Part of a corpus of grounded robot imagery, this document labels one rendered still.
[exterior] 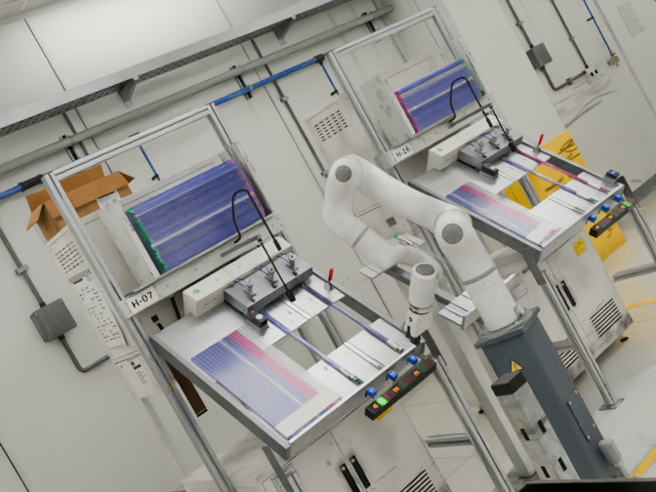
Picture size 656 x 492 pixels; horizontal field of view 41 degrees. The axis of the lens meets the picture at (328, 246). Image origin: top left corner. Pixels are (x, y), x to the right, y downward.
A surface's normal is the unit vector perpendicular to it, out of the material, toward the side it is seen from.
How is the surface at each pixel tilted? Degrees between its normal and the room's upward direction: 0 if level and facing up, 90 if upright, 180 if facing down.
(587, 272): 90
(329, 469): 90
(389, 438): 90
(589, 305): 90
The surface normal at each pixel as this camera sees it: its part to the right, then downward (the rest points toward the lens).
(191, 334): 0.04, -0.78
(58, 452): 0.54, -0.23
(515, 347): -0.47, 0.33
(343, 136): -0.70, 0.43
